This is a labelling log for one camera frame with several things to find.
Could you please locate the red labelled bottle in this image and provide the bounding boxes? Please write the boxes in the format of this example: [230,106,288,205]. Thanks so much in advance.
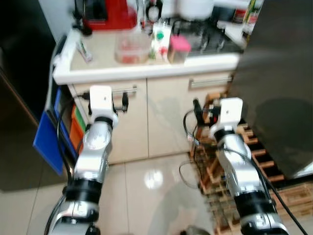
[232,6,246,25]

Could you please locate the long steel cabinet handle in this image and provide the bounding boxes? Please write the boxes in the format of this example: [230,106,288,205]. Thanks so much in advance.
[81,87,138,97]

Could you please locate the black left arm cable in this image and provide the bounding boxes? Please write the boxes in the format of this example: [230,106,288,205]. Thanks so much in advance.
[45,93,91,235]

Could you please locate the grey compact fridge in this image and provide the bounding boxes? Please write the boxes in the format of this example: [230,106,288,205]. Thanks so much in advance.
[226,0,313,180]

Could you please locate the red kitchen appliance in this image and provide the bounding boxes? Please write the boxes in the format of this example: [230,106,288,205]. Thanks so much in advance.
[82,0,138,31]

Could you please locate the wooden slatted bottle rack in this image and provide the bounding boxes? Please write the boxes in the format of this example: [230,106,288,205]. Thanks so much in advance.
[188,91,313,235]

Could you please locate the black gas hob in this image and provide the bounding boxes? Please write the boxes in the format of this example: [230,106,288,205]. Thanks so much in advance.
[183,19,245,55]

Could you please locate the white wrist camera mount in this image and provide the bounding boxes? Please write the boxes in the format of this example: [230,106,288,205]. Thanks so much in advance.
[89,86,119,123]
[210,97,244,132]

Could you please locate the pink lidded plastic jar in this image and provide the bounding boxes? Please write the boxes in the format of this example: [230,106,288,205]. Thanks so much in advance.
[167,35,192,64]

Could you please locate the white green drink carton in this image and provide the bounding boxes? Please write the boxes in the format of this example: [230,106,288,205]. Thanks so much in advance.
[151,23,173,62]

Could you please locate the short steel cabinet handle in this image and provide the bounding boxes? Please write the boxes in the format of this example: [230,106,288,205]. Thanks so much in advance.
[190,76,233,89]

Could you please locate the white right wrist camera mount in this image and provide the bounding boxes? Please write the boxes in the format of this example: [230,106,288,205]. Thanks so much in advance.
[210,97,244,132]

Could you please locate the beige kitchen cabinet unit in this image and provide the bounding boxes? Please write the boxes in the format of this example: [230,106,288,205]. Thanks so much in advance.
[51,27,245,165]

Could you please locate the white pot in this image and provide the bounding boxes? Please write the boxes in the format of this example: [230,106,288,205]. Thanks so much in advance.
[176,0,216,21]

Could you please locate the small white tube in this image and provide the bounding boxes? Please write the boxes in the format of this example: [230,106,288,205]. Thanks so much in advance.
[76,40,94,63]

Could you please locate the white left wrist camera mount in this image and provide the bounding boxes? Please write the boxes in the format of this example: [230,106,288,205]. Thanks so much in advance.
[89,86,119,123]

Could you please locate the clear plastic food container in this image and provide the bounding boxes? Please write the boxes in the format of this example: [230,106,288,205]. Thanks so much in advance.
[114,30,151,65]

